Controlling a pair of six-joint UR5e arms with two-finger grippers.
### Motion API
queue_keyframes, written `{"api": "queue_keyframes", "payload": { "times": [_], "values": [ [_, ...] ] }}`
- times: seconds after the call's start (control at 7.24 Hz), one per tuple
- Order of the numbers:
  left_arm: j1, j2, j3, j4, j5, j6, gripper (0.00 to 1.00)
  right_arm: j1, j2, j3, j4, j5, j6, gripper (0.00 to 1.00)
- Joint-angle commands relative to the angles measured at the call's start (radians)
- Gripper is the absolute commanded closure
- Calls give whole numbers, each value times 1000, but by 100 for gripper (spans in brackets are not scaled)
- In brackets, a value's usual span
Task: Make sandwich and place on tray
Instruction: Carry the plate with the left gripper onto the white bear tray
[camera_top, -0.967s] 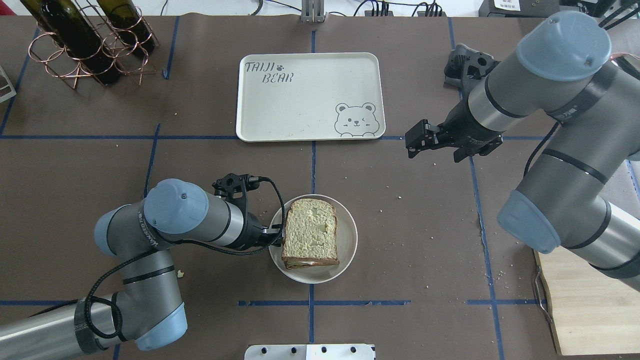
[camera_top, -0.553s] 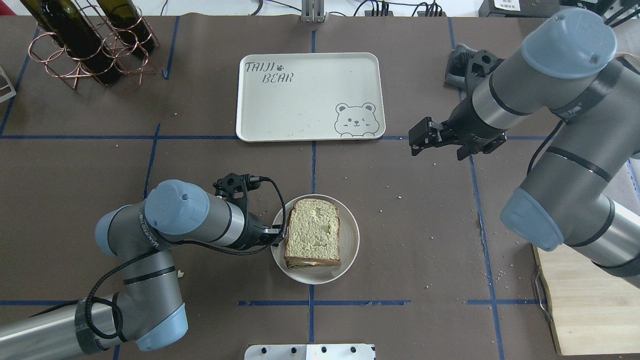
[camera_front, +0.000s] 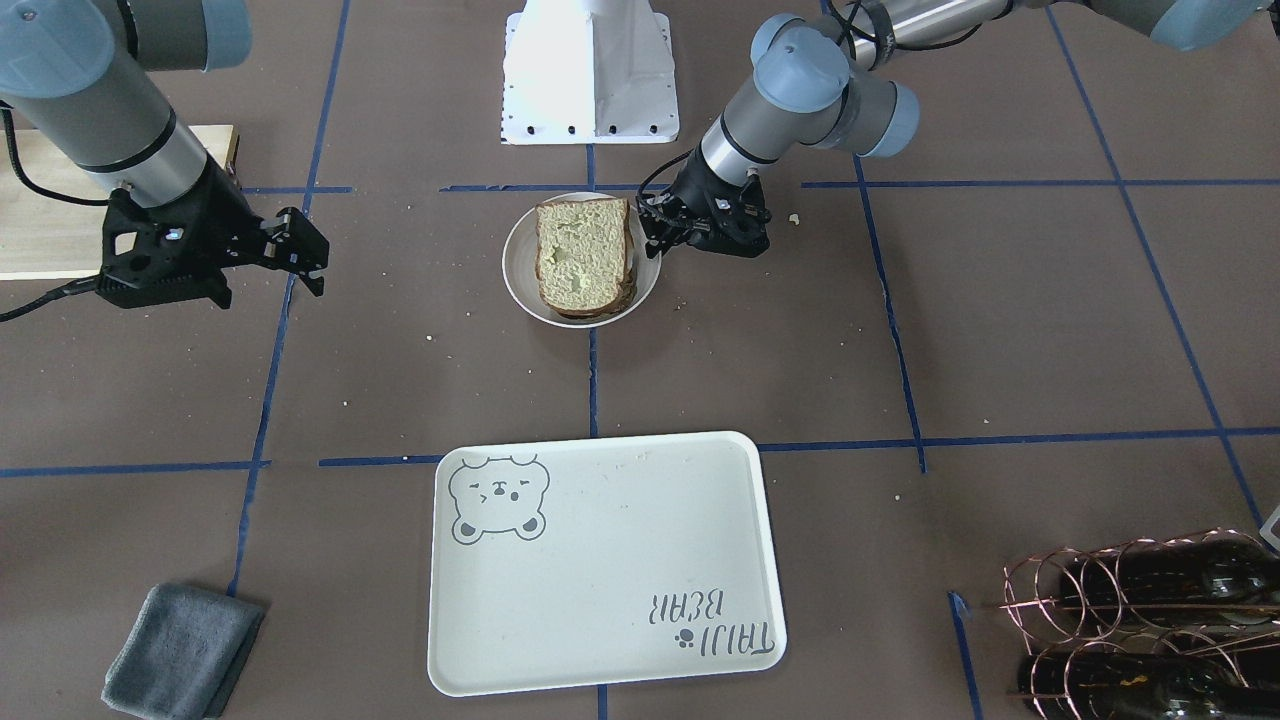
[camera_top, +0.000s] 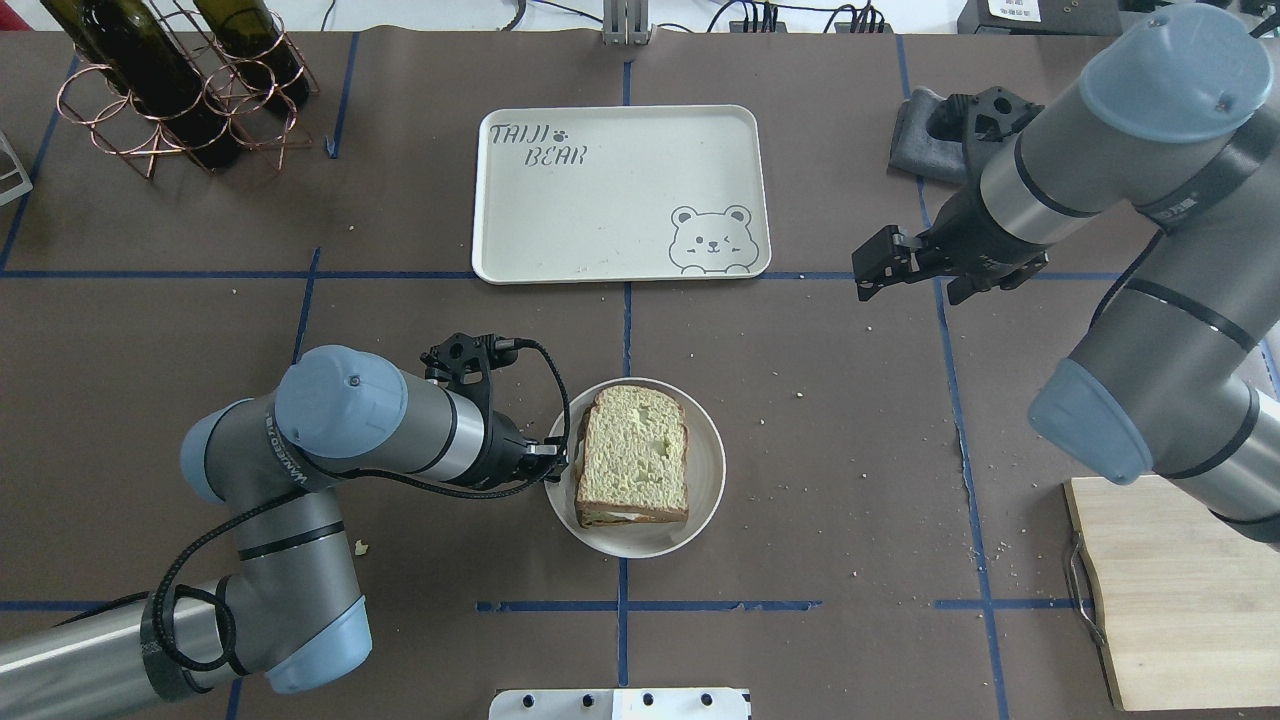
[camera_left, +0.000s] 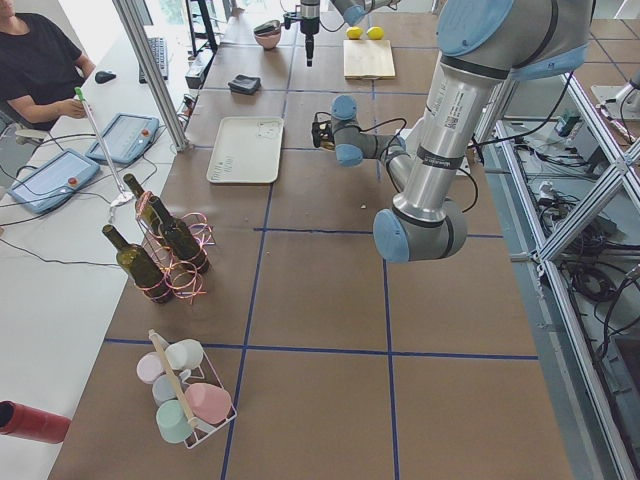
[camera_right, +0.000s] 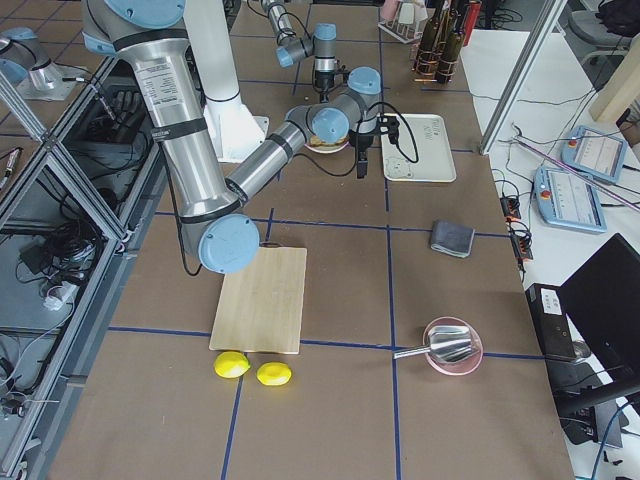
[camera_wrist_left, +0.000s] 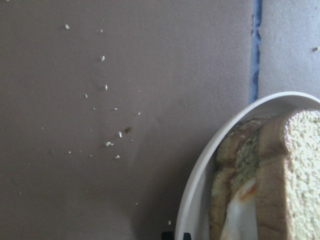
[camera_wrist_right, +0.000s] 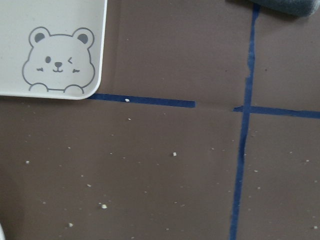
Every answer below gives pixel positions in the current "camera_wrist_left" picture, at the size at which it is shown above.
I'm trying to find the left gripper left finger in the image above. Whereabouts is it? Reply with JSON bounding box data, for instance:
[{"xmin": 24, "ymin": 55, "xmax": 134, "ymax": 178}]
[{"xmin": 161, "ymin": 231, "xmax": 174, "ymax": 240}]

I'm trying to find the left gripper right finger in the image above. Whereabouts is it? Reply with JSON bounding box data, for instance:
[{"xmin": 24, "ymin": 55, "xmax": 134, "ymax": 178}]
[{"xmin": 183, "ymin": 232, "xmax": 192, "ymax": 240}]

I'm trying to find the white round plate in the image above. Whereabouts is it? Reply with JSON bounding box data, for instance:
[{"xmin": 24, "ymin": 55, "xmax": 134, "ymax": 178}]
[{"xmin": 174, "ymin": 91, "xmax": 320, "ymax": 240}]

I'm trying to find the fried egg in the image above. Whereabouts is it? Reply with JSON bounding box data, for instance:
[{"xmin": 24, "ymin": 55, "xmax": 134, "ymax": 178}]
[{"xmin": 220, "ymin": 178, "xmax": 259, "ymax": 240}]

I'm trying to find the bread slice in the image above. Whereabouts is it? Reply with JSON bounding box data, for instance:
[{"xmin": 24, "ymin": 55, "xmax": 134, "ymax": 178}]
[
  {"xmin": 209, "ymin": 118, "xmax": 269, "ymax": 240},
  {"xmin": 256, "ymin": 110, "xmax": 320, "ymax": 240}
]

